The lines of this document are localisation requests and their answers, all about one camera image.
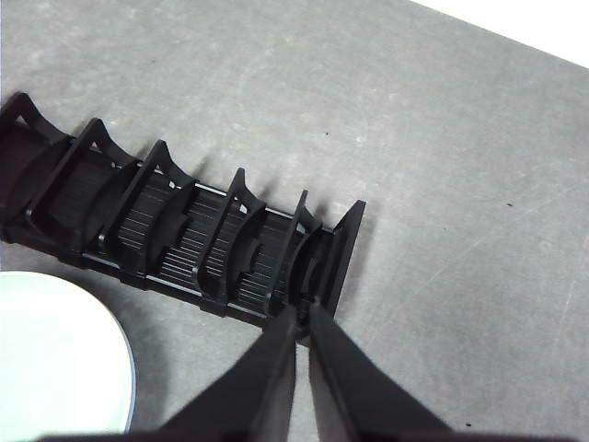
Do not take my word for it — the green round plate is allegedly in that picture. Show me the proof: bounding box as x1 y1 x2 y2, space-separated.
0 271 137 435

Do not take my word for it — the black plastic dish rack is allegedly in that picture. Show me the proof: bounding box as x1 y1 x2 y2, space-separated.
0 91 369 344

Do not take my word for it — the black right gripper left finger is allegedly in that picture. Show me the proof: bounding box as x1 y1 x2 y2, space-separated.
128 303 299 442

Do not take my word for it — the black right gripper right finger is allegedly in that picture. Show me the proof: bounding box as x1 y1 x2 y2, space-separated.
307 297 459 442

